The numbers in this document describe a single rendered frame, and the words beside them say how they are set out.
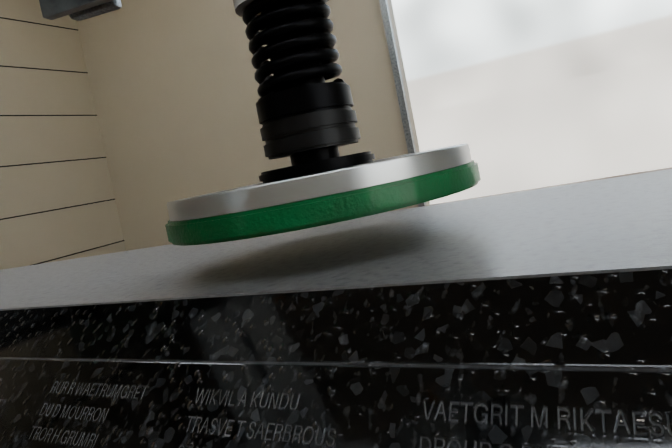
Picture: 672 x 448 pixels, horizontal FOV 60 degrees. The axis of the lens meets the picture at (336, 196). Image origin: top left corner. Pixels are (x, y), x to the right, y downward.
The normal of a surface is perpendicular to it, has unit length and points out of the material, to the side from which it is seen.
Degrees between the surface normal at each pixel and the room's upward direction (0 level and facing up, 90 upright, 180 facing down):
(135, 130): 90
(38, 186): 90
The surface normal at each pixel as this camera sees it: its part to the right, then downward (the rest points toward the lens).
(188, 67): -0.40, 0.13
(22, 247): 0.89, -0.15
